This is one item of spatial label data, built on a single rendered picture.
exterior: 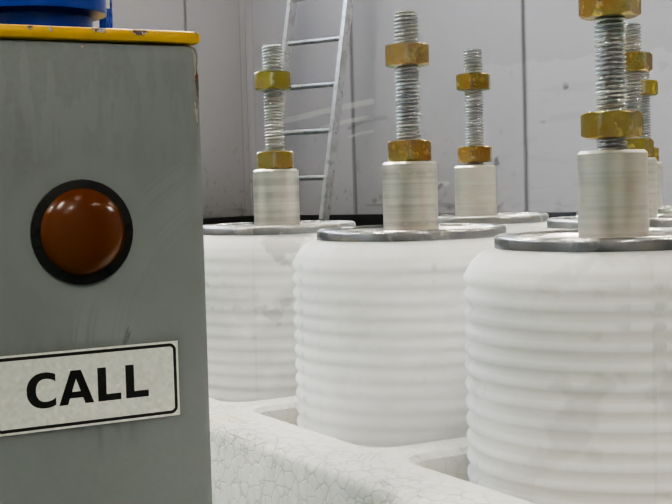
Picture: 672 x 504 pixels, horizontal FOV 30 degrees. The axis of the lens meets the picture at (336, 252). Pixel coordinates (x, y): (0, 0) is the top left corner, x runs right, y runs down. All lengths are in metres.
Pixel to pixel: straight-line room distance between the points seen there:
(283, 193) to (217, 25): 7.73
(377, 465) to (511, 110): 7.02
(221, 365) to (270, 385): 0.03
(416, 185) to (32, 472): 0.22
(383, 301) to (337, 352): 0.03
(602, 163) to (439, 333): 0.10
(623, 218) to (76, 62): 0.17
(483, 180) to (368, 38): 7.30
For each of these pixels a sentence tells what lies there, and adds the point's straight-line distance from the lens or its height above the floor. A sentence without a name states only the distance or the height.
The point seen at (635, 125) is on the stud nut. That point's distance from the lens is 0.40.
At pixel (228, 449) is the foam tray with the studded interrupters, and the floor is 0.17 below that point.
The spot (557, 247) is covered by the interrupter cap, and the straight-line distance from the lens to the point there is 0.38.
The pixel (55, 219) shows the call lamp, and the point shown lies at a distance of 0.32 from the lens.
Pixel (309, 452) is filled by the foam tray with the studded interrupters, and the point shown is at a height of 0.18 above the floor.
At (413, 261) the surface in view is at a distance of 0.46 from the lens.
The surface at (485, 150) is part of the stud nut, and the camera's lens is 0.66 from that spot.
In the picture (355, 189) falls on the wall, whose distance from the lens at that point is 7.98.
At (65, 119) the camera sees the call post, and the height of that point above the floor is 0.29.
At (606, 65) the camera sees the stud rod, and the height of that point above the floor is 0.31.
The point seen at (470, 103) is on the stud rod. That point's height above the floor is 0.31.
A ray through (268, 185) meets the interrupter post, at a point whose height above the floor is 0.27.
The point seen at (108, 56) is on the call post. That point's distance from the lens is 0.33.
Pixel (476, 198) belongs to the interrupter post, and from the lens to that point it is 0.66.
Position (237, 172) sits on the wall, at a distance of 8.37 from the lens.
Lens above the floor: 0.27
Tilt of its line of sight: 3 degrees down
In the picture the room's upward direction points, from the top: 2 degrees counter-clockwise
